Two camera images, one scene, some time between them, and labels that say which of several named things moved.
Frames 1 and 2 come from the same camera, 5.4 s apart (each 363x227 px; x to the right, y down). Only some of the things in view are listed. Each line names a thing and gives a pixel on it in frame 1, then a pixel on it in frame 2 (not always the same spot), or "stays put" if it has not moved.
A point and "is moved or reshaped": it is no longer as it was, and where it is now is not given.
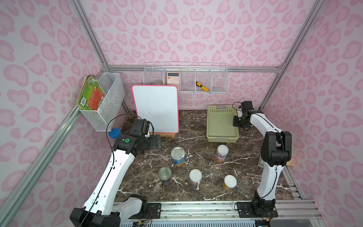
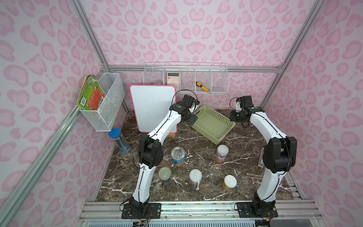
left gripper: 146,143 to 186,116
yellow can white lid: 195,176 stays put
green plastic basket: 220,127 is moved or reshaped
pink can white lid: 222,152 stays put
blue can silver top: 178,155 stays put
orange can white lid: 229,182 stays put
